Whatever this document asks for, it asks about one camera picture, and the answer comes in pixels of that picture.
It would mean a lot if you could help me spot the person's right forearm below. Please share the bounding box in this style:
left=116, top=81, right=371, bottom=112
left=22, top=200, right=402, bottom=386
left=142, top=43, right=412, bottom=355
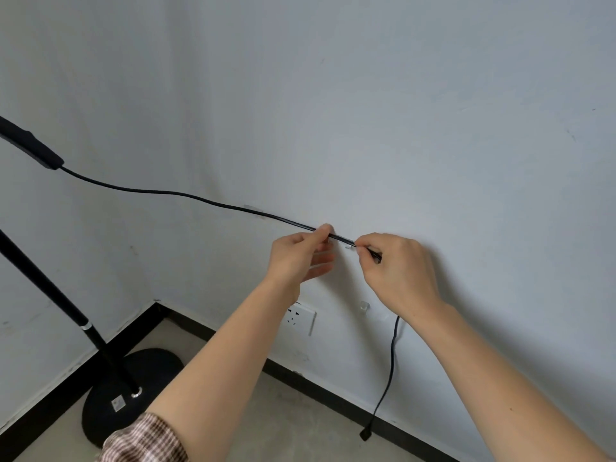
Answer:
left=398, top=303, right=616, bottom=462

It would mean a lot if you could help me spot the black round lamp base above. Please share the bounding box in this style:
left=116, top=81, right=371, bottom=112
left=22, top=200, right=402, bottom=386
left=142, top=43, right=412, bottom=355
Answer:
left=81, top=348, right=186, bottom=449

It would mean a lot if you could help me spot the person's left forearm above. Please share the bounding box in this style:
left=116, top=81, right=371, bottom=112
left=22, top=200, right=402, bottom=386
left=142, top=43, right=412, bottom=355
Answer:
left=144, top=278, right=302, bottom=462

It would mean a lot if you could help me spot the black floor lamp pole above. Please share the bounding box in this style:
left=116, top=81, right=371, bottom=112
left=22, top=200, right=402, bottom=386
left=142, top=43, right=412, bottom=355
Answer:
left=0, top=229, right=144, bottom=399

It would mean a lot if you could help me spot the black baseboard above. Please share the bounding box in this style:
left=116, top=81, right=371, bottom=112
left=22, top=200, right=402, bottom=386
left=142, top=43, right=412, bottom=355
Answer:
left=0, top=299, right=466, bottom=462

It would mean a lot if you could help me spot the person's left hand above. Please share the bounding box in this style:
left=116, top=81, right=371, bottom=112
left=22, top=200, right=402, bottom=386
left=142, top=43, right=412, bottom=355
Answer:
left=266, top=224, right=337, bottom=298

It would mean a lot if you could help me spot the white wall socket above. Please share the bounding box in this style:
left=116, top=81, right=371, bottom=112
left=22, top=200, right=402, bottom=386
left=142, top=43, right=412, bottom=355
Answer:
left=287, top=301, right=317, bottom=337

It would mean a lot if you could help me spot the black power cable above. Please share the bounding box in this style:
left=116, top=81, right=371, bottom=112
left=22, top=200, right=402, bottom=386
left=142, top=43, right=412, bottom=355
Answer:
left=58, top=165, right=401, bottom=441

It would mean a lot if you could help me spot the person's right hand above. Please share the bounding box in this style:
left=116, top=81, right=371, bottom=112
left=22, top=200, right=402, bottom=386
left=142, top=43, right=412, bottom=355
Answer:
left=354, top=232, right=449, bottom=324

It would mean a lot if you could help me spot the plaid shirt sleeve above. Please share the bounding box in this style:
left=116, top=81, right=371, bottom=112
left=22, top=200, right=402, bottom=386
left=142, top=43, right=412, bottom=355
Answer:
left=98, top=412, right=189, bottom=462

